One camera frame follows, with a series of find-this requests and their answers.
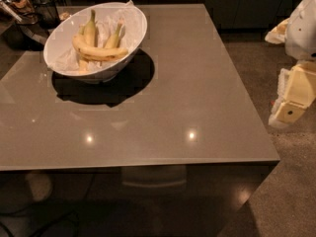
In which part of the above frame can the long curved yellow banana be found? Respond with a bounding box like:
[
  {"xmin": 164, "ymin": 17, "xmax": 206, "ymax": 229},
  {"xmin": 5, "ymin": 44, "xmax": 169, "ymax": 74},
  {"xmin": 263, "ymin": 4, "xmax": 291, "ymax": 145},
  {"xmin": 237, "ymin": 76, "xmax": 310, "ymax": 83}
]
[{"xmin": 72, "ymin": 34, "xmax": 128, "ymax": 61}]

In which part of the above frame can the black wire basket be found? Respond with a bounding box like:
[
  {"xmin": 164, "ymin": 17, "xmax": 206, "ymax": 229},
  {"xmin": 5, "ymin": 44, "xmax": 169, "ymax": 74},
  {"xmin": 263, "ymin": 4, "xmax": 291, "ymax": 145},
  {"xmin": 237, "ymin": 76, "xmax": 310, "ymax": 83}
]
[{"xmin": 33, "ymin": 0, "xmax": 60, "ymax": 29}]

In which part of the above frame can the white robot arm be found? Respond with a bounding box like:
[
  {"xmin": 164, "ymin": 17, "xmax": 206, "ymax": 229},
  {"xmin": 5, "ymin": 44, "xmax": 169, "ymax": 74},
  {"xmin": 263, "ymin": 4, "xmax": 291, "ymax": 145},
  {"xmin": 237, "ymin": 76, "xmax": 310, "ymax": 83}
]
[{"xmin": 265, "ymin": 0, "xmax": 316, "ymax": 128}]

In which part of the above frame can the upright yellow banana left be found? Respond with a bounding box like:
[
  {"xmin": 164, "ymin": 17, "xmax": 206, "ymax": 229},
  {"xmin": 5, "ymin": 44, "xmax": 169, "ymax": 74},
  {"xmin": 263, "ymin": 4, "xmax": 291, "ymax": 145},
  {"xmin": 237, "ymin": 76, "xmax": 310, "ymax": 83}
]
[{"xmin": 79, "ymin": 10, "xmax": 96, "ymax": 71}]

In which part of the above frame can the upright yellow banana right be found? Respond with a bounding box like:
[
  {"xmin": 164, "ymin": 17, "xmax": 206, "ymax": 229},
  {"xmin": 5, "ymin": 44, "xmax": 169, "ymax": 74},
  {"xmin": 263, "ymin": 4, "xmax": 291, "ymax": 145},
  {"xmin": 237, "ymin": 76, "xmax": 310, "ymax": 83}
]
[{"xmin": 104, "ymin": 23, "xmax": 122, "ymax": 49}]

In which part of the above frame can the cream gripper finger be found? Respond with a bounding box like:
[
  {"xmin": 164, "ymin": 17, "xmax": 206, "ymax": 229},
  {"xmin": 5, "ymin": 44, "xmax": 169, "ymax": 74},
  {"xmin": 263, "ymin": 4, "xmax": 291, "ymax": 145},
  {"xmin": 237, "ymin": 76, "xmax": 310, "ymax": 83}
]
[{"xmin": 269, "ymin": 101, "xmax": 305, "ymax": 128}]

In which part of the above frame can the upright yellow banana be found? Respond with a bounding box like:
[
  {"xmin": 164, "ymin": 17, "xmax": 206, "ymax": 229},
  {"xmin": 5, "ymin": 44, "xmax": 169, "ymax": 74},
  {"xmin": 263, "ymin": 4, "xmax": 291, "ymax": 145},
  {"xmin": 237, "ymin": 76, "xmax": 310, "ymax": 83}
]
[
  {"xmin": 104, "ymin": 23, "xmax": 122, "ymax": 49},
  {"xmin": 79, "ymin": 10, "xmax": 96, "ymax": 71}
]

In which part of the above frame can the white paper bowl liner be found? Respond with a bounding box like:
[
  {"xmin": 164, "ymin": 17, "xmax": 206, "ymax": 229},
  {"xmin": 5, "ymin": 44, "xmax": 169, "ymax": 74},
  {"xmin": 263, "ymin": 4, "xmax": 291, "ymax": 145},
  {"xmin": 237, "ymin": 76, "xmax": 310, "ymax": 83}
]
[{"xmin": 52, "ymin": 0, "xmax": 146, "ymax": 74}]

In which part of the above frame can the white tilted bowl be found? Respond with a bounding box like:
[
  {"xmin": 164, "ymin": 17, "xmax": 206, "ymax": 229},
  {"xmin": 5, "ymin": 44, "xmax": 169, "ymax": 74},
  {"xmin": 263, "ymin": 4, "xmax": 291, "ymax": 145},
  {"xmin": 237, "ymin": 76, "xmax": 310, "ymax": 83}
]
[{"xmin": 42, "ymin": 1, "xmax": 148, "ymax": 83}]

